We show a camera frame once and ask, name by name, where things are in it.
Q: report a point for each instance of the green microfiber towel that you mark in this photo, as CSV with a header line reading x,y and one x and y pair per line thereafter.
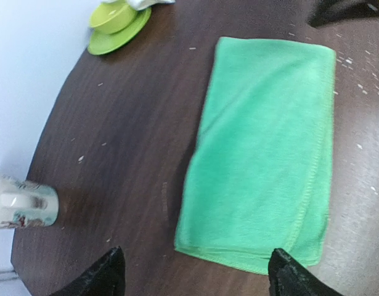
x,y
260,176

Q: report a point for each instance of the patterned ceramic mug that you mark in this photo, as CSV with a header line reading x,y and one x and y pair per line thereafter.
x,y
25,204

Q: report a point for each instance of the green cup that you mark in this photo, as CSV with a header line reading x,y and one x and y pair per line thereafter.
x,y
111,17

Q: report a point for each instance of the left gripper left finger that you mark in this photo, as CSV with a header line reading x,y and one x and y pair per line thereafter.
x,y
106,276

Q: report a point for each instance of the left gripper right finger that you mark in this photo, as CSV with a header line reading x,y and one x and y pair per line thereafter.
x,y
288,277

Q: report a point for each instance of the green saucer plate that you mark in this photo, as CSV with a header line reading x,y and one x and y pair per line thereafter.
x,y
102,43

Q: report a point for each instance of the white cream towel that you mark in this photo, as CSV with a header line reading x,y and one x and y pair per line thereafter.
x,y
143,4

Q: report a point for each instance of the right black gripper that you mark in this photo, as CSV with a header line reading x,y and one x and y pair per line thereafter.
x,y
333,11

